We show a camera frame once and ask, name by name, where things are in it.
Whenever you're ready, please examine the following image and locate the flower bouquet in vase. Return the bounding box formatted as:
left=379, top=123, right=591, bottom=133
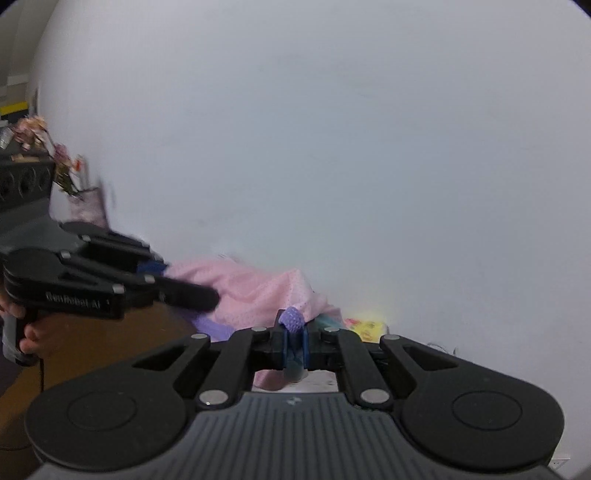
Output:
left=1, top=116, right=108, bottom=227

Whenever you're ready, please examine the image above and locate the pink blue mesh garment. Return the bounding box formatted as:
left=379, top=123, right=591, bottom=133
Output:
left=163, top=255, right=346, bottom=391

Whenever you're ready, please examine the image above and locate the person's left hand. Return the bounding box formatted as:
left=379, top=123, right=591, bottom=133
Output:
left=1, top=290, right=67, bottom=358

